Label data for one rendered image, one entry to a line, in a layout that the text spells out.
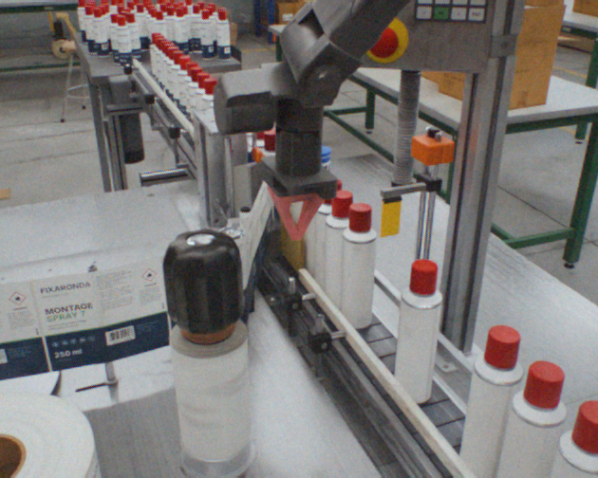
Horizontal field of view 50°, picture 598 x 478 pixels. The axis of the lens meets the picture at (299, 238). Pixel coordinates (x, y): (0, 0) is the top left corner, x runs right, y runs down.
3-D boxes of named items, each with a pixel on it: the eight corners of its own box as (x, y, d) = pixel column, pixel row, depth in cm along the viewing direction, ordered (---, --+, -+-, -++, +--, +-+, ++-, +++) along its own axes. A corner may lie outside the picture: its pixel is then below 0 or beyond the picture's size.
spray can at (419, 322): (385, 387, 90) (396, 259, 80) (418, 377, 92) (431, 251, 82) (404, 411, 86) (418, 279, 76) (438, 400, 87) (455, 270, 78)
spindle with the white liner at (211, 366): (174, 440, 81) (148, 228, 67) (242, 420, 84) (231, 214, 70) (191, 493, 74) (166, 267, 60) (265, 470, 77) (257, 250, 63)
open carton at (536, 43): (413, 93, 266) (421, -3, 249) (508, 80, 286) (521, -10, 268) (475, 119, 235) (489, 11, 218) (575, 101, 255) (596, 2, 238)
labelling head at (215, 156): (199, 236, 129) (190, 112, 118) (261, 226, 134) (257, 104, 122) (218, 269, 118) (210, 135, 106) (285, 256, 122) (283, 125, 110)
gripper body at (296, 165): (288, 201, 75) (289, 140, 72) (259, 170, 83) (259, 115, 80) (338, 193, 77) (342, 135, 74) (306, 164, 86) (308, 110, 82)
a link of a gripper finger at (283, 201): (278, 251, 81) (279, 182, 77) (259, 227, 87) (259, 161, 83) (327, 243, 83) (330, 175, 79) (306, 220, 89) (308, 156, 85)
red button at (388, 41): (370, 23, 82) (367, 27, 79) (401, 24, 81) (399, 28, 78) (369, 53, 83) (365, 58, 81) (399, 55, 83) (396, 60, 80)
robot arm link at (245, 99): (346, 71, 67) (320, 17, 71) (240, 79, 63) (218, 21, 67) (320, 148, 76) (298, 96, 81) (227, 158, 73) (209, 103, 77)
